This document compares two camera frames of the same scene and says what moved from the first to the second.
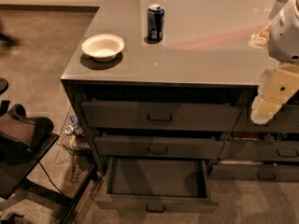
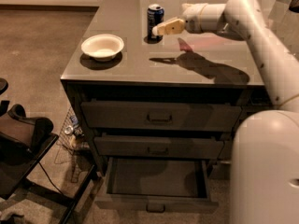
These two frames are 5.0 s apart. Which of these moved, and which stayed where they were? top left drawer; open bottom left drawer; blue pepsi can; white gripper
Moved: white gripper
Stayed: open bottom left drawer; blue pepsi can; top left drawer
